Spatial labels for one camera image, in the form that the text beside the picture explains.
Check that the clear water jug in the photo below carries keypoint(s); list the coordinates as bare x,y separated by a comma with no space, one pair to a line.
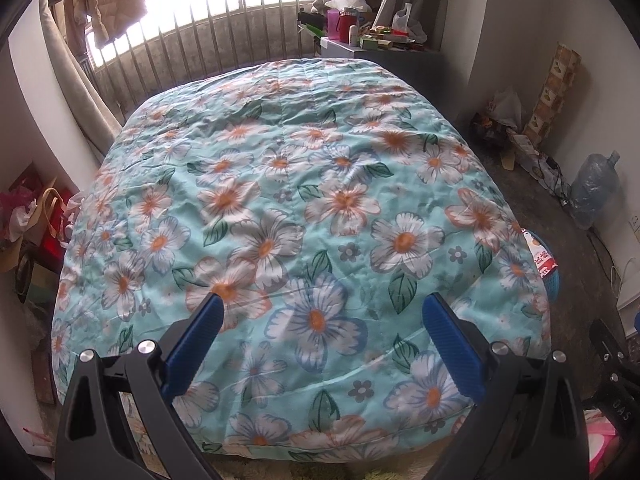
595,190

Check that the pile of small boxes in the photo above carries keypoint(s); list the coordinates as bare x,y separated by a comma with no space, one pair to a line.
385,40

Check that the small white bottle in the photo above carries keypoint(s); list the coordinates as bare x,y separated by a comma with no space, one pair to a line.
353,36

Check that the metal railing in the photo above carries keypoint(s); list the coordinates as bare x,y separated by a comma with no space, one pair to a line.
200,40

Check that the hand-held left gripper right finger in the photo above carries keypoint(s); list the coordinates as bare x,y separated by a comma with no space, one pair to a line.
452,345

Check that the pink cup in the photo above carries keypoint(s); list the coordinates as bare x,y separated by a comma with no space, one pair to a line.
333,22

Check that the white plastic bag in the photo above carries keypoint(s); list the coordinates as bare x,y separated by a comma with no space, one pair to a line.
507,107
407,22
350,2

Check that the floral turquoise blanket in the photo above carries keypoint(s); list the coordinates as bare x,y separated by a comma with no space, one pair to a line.
300,210

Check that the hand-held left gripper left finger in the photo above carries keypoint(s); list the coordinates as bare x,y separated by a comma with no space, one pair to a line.
197,340

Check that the tan puffer jacket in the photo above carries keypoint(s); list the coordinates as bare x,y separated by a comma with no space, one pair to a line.
105,0

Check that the grey cabinet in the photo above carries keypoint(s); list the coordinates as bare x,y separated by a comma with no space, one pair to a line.
400,57

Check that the blue plastic basket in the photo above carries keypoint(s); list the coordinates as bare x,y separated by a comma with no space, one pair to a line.
552,285

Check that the tall patterned cardboard box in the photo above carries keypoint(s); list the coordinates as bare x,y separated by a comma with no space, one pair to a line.
552,90

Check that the black and green tool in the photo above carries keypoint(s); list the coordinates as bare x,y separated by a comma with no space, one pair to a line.
310,22

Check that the red bottle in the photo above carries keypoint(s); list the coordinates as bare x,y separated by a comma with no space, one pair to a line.
346,25

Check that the cardboard clutter pile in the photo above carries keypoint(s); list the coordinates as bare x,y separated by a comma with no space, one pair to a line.
505,140

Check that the tan paper gift bag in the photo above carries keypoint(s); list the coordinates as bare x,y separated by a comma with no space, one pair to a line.
47,220

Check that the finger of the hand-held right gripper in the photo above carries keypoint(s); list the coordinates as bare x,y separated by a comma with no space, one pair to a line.
605,337
637,322

